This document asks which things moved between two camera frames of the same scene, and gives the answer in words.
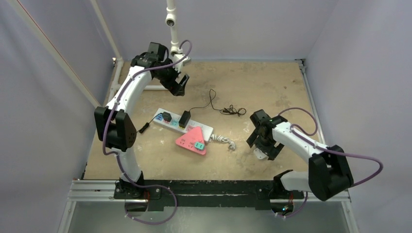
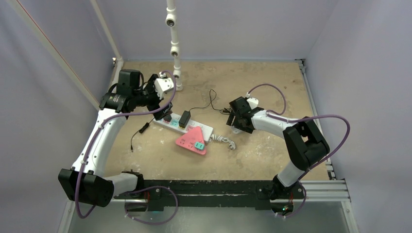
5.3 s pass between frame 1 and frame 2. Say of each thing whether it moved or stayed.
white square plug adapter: moved
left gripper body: moved
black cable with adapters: stayed
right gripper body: moved
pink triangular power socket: stayed
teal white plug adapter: stayed
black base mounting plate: stayed
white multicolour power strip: stayed
